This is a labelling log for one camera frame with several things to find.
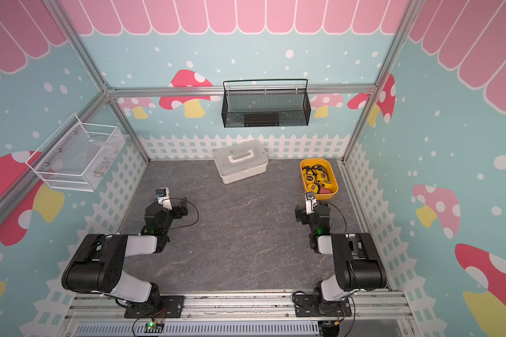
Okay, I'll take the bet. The yellow plastic storage bin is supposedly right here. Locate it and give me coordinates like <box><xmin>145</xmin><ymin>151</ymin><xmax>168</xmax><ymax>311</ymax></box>
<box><xmin>300</xmin><ymin>158</ymin><xmax>339</xmax><ymax>200</ymax></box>

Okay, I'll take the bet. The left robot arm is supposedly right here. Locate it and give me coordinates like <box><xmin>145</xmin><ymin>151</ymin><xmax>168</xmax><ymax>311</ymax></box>
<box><xmin>61</xmin><ymin>197</ymin><xmax>191</xmax><ymax>306</ymax></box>

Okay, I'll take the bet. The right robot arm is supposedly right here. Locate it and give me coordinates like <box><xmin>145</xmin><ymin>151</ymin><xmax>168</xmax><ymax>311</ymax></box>
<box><xmin>295</xmin><ymin>202</ymin><xmax>388</xmax><ymax>303</ymax></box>

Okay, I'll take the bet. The pink object in bin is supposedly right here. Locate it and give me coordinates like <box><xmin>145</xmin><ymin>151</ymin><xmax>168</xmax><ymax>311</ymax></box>
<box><xmin>319</xmin><ymin>188</ymin><xmax>332</xmax><ymax>195</ymax></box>

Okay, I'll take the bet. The white plastic lidded case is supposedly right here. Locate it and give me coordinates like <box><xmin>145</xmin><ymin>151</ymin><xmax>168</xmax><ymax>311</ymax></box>
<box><xmin>214</xmin><ymin>140</ymin><xmax>268</xmax><ymax>184</ymax></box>

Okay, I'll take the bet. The green lit circuit board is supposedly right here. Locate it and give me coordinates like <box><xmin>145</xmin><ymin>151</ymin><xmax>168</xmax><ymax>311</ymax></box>
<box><xmin>143</xmin><ymin>322</ymin><xmax>164</xmax><ymax>334</ymax></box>

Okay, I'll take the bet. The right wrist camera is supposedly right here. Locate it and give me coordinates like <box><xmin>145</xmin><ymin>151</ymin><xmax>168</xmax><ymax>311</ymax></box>
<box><xmin>305</xmin><ymin>192</ymin><xmax>318</xmax><ymax>215</ymax></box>

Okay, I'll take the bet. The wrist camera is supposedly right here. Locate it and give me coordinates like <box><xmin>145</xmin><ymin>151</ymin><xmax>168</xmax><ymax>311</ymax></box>
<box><xmin>305</xmin><ymin>192</ymin><xmax>318</xmax><ymax>215</ymax></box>
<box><xmin>156</xmin><ymin>188</ymin><xmax>172</xmax><ymax>210</ymax></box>

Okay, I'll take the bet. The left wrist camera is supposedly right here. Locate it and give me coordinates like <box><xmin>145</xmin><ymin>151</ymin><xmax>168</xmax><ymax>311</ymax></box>
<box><xmin>156</xmin><ymin>188</ymin><xmax>172</xmax><ymax>210</ymax></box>

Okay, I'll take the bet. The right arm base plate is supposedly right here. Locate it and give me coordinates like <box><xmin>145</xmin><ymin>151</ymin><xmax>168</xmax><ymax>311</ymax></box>
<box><xmin>292</xmin><ymin>293</ymin><xmax>353</xmax><ymax>318</ymax></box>

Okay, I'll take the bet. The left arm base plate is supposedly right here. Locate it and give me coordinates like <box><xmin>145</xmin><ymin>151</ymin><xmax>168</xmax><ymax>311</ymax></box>
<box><xmin>125</xmin><ymin>296</ymin><xmax>185</xmax><ymax>319</ymax></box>

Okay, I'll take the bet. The white wire wall basket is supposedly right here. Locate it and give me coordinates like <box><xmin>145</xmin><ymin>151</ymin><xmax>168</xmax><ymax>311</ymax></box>
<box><xmin>25</xmin><ymin>115</ymin><xmax>126</xmax><ymax>192</ymax></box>

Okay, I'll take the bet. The grey slotted cable duct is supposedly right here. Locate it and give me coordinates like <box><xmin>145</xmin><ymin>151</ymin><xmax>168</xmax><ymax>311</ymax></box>
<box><xmin>68</xmin><ymin>321</ymin><xmax>320</xmax><ymax>336</ymax></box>

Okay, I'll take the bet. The black mesh wall basket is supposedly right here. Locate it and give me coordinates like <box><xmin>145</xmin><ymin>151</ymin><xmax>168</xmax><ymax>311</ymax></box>
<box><xmin>222</xmin><ymin>79</ymin><xmax>311</xmax><ymax>128</ymax></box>

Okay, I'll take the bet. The aluminium mounting rail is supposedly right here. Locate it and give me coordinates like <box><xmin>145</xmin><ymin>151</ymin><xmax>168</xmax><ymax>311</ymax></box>
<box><xmin>64</xmin><ymin>289</ymin><xmax>413</xmax><ymax>322</ymax></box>

